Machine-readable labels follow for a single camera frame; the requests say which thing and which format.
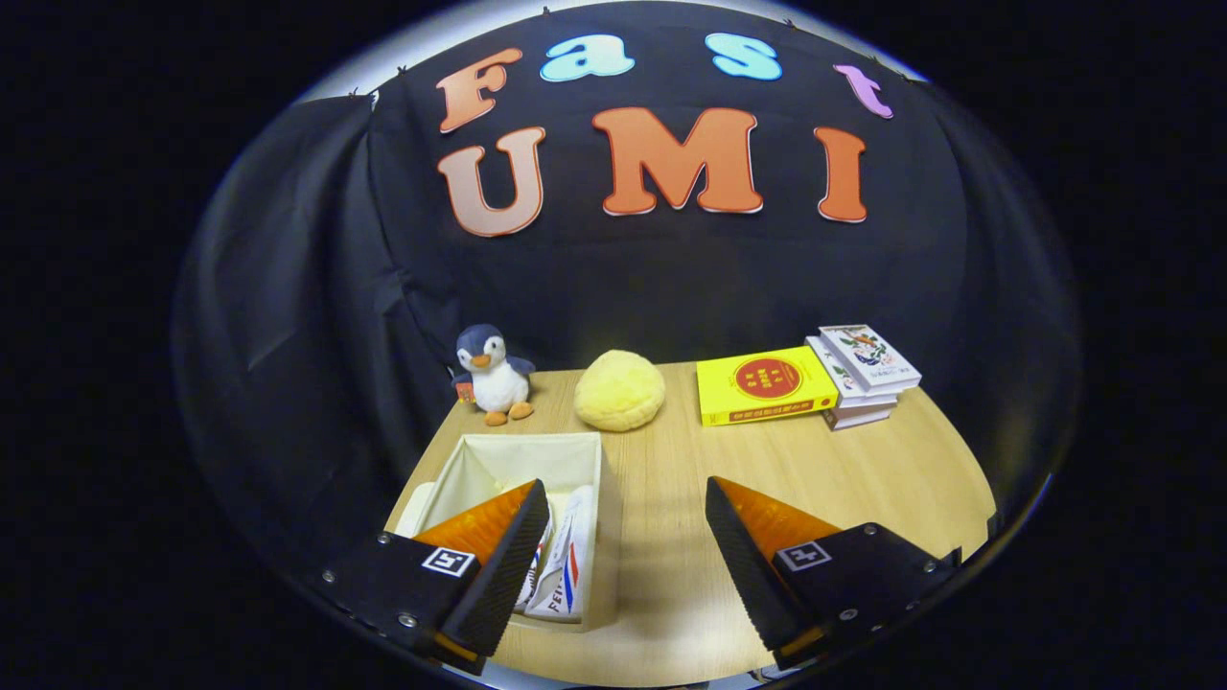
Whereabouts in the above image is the yellow book red circle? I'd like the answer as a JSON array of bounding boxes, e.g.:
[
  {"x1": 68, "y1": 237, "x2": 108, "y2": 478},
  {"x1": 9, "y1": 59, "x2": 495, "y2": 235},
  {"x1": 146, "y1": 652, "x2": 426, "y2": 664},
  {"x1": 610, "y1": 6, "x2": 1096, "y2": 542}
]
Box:
[{"x1": 696, "y1": 346, "x2": 840, "y2": 427}]

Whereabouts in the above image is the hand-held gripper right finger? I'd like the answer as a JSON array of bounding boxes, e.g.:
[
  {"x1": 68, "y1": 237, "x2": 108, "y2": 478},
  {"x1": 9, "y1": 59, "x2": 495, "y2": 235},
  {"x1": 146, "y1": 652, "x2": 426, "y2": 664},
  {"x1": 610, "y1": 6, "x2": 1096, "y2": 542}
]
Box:
[{"x1": 706, "y1": 476, "x2": 962, "y2": 672}]

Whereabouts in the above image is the white canvas shoe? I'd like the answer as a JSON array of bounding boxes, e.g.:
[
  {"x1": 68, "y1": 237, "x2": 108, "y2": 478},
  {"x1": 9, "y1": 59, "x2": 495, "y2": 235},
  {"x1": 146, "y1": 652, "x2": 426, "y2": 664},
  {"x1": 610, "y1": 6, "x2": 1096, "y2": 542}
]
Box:
[
  {"x1": 525, "y1": 485, "x2": 595, "y2": 622},
  {"x1": 513, "y1": 513, "x2": 557, "y2": 614}
]

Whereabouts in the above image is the penguin plush toy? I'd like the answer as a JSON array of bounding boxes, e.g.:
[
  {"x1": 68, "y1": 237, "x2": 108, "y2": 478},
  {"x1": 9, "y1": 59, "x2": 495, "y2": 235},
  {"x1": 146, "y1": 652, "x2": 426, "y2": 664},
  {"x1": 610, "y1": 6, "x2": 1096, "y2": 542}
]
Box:
[{"x1": 451, "y1": 324, "x2": 536, "y2": 427}]

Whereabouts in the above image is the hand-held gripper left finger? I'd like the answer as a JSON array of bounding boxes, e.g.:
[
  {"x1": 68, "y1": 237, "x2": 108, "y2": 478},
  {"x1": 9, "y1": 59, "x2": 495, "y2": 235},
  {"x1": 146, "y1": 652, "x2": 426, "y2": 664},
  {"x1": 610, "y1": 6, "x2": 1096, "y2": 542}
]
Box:
[{"x1": 321, "y1": 479, "x2": 552, "y2": 677}]

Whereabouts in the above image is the beige fabric storage box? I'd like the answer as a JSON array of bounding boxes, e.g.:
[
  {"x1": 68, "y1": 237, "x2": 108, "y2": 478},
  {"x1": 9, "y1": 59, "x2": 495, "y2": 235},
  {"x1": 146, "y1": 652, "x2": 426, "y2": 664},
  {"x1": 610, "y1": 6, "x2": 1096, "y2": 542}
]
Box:
[{"x1": 388, "y1": 431, "x2": 622, "y2": 633}]

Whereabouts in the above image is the white book floral cover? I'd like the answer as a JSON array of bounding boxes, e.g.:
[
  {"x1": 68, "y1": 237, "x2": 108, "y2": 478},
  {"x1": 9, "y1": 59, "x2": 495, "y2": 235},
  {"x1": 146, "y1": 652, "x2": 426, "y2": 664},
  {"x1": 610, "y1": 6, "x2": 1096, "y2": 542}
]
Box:
[{"x1": 819, "y1": 324, "x2": 923, "y2": 396}]

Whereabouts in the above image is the black backdrop cloth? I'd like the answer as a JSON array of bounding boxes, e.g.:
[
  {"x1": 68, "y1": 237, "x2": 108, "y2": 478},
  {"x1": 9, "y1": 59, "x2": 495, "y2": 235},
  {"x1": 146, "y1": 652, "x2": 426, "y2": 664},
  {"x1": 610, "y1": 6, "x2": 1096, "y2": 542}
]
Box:
[{"x1": 173, "y1": 0, "x2": 1084, "y2": 576}]

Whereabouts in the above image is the yellow round plush cushion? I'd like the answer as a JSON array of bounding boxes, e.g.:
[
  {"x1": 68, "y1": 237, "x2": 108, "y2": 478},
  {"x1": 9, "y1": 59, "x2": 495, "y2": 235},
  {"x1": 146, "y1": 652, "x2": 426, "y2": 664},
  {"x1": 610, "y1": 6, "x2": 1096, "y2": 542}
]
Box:
[{"x1": 574, "y1": 350, "x2": 666, "y2": 433}]

